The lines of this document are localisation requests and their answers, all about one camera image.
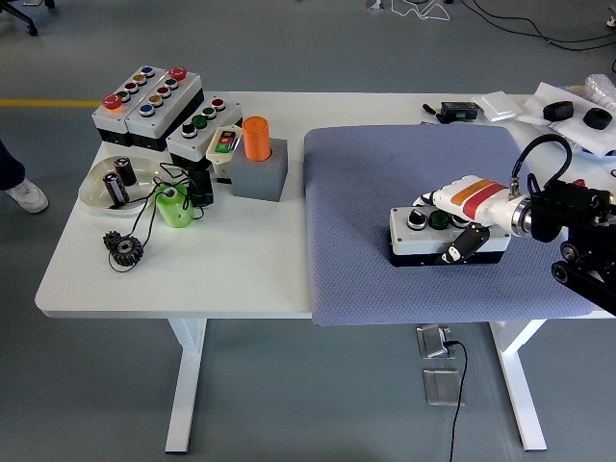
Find white floor cable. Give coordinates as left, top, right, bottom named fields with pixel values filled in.
left=389, top=0, right=452, bottom=23

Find thin black wire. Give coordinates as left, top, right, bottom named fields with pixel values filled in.
left=106, top=162, right=208, bottom=274

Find white paper sheets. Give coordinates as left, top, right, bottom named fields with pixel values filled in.
left=522, top=81, right=616, bottom=158

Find white wall switch plate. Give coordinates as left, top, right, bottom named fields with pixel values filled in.
left=471, top=90, right=521, bottom=122

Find orange cylinder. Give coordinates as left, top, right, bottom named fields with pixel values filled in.
left=242, top=115, right=273, bottom=163

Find person's leg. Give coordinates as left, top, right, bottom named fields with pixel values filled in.
left=0, top=139, right=26, bottom=192

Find grey block with hole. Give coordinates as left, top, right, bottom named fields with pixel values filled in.
left=229, top=138, right=290, bottom=202

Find closed metal floor plate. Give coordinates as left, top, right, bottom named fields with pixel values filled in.
left=422, top=368, right=466, bottom=407

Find cream red-green switch box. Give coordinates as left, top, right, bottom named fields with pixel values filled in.
left=205, top=125, right=244, bottom=184

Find open metal floor socket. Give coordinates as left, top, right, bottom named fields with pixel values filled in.
left=416, top=324, right=456, bottom=360

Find grey quilted mat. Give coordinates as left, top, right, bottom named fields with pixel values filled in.
left=303, top=123, right=596, bottom=327

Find small black adapter box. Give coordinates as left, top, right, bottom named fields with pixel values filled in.
left=187, top=168, right=216, bottom=209

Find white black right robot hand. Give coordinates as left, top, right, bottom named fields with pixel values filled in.
left=413, top=175, right=520, bottom=266

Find black office chair base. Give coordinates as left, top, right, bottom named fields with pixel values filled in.
left=0, top=0, right=57, bottom=38

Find bubble wrap roll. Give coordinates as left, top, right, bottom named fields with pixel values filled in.
left=584, top=73, right=616, bottom=105

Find five-button box with mushroom button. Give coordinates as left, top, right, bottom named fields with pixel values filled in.
left=90, top=65, right=167, bottom=148
left=124, top=66, right=206, bottom=153

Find black power cord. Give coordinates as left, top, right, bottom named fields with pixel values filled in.
left=445, top=340, right=469, bottom=462

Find four-button control box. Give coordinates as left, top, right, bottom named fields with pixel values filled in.
left=388, top=205, right=511, bottom=269
left=166, top=95, right=244, bottom=170

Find large black gear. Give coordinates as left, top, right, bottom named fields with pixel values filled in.
left=109, top=235, right=145, bottom=268

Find dark brown capacitor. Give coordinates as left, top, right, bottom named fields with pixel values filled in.
left=102, top=171, right=130, bottom=206
left=113, top=156, right=139, bottom=188

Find black floor cables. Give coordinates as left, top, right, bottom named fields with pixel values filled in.
left=461, top=0, right=616, bottom=52

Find green plastic cylinder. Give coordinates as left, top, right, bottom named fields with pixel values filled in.
left=153, top=184, right=196, bottom=229

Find black module with green terminal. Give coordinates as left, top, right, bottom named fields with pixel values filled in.
left=440, top=100, right=482, bottom=121

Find white table leg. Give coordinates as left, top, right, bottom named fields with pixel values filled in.
left=488, top=320, right=550, bottom=452
left=165, top=318, right=209, bottom=454

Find clear round dish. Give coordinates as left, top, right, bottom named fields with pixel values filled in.
left=78, top=154, right=167, bottom=218

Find person's shoe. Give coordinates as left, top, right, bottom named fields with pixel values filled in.
left=5, top=178, right=50, bottom=215

